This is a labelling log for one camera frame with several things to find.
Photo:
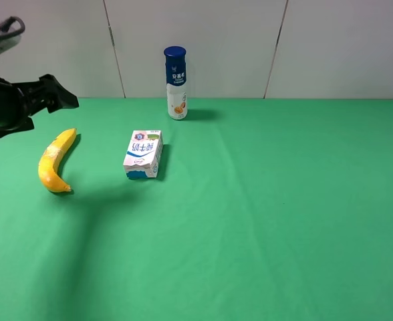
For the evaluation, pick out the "yellow banana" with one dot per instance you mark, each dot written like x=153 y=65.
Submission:
x=51 y=159

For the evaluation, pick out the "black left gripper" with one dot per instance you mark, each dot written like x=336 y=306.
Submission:
x=30 y=98

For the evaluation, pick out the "white blue milk carton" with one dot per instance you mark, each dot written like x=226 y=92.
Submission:
x=143 y=154

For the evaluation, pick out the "blue capped yogurt bottle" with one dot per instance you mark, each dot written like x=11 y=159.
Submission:
x=175 y=64

